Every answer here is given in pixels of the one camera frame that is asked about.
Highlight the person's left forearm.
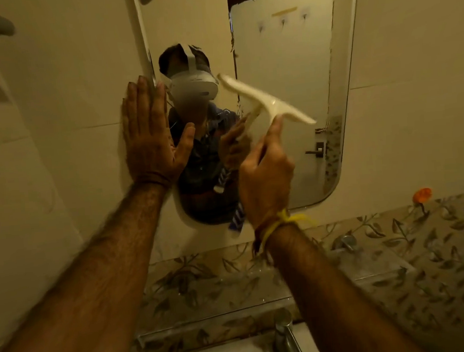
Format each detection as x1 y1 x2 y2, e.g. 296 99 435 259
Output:
0 180 183 352

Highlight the person's right hand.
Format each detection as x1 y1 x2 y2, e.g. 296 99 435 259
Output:
232 113 301 232

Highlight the frameless wall mirror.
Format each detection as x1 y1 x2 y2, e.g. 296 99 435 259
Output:
124 0 379 234

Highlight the glass bathroom shelf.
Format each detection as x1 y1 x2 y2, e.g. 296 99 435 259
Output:
130 244 421 343

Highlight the chrome sink faucet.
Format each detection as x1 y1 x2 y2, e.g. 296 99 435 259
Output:
270 308 305 352

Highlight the person's right forearm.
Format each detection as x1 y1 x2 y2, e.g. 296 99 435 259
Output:
255 207 429 352

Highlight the yellow thread wristband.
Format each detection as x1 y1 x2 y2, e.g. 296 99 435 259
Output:
250 206 320 262

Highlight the white window squeegee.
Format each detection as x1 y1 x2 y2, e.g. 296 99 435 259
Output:
216 66 319 144

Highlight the person's left hand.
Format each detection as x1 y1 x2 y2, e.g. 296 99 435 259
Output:
118 72 201 191

